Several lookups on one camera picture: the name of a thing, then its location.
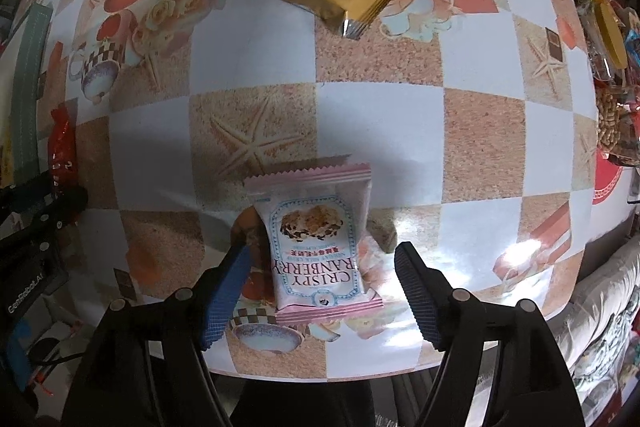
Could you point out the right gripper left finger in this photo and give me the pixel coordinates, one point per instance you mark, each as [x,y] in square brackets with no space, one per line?
[207,307]

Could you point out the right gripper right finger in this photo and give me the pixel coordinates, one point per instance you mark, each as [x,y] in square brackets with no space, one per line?
[446,316]

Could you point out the pink cranberry crisp packet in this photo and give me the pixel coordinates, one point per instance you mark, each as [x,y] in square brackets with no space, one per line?
[315,219]

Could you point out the red square snack packet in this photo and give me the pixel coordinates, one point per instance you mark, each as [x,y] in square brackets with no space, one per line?
[62,153]

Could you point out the bag of peanuts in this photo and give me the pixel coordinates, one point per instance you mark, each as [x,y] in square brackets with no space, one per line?
[618,123]

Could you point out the yellow round lid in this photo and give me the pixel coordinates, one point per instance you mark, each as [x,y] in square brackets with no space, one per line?
[611,36]

